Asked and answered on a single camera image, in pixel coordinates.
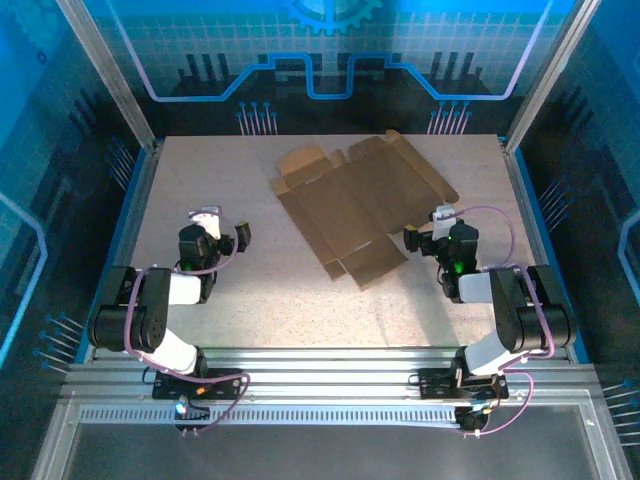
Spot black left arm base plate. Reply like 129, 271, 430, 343
151, 367, 245, 401

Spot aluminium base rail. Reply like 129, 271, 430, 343
59, 346, 601, 401

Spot aluminium frame post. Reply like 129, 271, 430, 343
53, 0, 157, 151
503, 0, 604, 151

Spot slotted grey cable duct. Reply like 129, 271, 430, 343
78, 405, 464, 427

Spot aluminium side rail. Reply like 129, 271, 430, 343
499, 139, 571, 351
92, 139, 164, 351

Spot small black controller box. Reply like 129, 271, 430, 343
455, 404, 496, 434
172, 397, 212, 432

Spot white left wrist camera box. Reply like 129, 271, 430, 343
187, 205, 224, 241

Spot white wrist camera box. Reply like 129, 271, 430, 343
430, 202, 459, 240
187, 205, 224, 241

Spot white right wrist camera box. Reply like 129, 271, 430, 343
430, 202, 459, 240

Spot blue table edge strip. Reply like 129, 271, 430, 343
509, 144, 586, 364
74, 144, 151, 364

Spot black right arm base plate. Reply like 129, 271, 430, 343
417, 367, 511, 401

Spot brown cardboard paper box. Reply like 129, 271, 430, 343
269, 128, 460, 292

